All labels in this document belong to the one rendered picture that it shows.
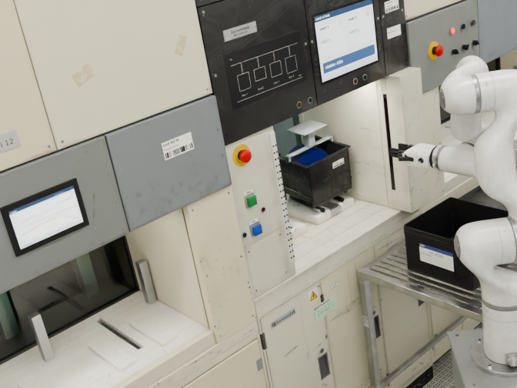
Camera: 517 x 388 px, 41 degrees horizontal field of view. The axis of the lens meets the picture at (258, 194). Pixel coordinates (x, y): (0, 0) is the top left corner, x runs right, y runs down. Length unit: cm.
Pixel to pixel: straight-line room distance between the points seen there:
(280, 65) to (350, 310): 98
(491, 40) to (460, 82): 124
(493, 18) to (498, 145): 128
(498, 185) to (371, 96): 90
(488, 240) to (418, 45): 101
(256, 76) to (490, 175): 73
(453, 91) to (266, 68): 59
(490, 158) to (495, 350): 55
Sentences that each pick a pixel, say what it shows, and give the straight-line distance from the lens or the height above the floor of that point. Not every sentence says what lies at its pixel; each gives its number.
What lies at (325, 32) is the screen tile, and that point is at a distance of 227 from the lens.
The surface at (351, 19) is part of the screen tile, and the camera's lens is 236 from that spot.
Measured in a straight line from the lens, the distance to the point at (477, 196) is 281.
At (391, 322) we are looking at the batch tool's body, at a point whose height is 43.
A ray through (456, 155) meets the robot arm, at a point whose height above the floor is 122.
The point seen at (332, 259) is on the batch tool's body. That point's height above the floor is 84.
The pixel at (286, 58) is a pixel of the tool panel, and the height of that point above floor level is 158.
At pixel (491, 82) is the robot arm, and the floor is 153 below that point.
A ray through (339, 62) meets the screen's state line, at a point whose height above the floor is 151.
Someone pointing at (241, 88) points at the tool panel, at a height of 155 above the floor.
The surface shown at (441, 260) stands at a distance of 241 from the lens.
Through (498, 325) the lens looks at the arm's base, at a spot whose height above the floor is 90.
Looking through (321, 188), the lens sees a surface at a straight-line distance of 265.
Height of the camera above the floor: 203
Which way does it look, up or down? 23 degrees down
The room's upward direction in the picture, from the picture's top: 10 degrees counter-clockwise
